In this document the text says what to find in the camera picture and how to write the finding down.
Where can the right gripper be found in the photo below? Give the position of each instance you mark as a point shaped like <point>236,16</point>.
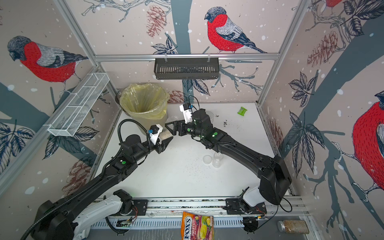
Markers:
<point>173,130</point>

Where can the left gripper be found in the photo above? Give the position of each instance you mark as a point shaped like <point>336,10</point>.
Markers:
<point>164,144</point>

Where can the clear jar lid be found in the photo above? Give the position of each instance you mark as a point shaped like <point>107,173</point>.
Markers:
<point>207,159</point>

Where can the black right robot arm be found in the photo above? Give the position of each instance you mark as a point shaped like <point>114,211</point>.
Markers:
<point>272,172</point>

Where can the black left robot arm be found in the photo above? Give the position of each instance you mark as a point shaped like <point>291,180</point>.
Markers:
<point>59,220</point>

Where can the bin with yellow bag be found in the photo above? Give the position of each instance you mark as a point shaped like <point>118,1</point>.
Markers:
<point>145,103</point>

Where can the wide jar patterned lid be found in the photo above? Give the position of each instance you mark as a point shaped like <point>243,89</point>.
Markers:
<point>211,116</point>

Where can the black hanging basket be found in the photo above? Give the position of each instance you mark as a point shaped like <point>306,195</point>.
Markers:
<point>187,69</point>

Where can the green snack packet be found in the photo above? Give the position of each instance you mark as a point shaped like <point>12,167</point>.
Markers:
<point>242,111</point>

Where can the Fox's candy bag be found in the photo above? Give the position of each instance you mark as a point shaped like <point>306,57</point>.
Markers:
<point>197,227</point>

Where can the grain-filled jar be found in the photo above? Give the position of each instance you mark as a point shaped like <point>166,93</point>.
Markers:
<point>293,227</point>

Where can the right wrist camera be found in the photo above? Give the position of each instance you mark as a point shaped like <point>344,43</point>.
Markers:
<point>186,109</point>

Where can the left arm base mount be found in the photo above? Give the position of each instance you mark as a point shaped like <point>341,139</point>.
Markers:
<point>130,206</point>

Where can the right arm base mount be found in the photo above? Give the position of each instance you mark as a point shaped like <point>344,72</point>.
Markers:
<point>237,206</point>

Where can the white wire shelf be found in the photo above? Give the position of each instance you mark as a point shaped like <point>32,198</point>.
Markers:
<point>81,102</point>

